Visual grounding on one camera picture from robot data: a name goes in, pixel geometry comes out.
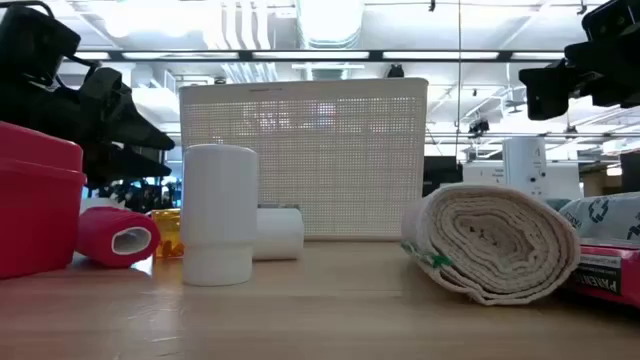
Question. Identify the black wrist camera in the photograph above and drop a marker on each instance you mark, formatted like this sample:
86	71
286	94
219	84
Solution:
615	20
30	45

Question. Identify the red plastic container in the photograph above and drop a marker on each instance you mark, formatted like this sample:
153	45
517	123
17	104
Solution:
35	210

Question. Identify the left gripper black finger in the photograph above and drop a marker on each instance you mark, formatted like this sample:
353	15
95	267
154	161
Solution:
135	132
115	165

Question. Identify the beige elastic bandage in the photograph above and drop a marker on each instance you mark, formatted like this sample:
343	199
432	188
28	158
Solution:
492	245

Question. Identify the overhead black frame bar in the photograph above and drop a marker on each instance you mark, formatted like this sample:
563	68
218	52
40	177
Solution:
320	55

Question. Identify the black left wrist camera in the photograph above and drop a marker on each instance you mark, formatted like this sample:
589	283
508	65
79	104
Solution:
30	45

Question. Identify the red bandage roll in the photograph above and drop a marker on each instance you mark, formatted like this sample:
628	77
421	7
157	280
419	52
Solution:
100	235

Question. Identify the white background kiosk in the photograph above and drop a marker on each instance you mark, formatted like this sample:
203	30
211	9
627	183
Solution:
525	167

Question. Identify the white pack with teal crosses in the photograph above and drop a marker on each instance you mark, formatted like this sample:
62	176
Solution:
607	217

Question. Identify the black background monitor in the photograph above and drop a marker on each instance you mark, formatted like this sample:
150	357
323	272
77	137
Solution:
442	175

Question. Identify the white gauze roll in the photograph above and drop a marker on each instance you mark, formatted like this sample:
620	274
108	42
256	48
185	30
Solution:
280	234

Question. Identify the orange pill bottle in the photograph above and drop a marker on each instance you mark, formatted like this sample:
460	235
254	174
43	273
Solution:
167	232

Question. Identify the brown wooden cabinet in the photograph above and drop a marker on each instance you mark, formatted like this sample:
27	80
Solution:
597	182

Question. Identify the silver ceiling duct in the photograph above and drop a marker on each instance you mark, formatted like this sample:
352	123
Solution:
330	22

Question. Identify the white perforated plastic basket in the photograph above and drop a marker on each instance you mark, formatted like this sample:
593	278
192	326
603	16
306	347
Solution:
340	165

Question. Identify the pink box with black label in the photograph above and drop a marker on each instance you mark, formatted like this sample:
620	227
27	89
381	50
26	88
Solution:
612	277

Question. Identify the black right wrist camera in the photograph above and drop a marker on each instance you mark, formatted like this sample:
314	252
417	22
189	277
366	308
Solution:
615	20

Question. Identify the white plastic bottle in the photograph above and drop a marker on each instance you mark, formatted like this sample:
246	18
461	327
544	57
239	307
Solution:
219	210

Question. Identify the black ceiling camera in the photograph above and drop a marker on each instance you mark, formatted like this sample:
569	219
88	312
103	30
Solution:
479	127
395	71

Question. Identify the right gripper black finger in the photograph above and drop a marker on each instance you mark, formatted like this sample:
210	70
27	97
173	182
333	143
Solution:
547	90

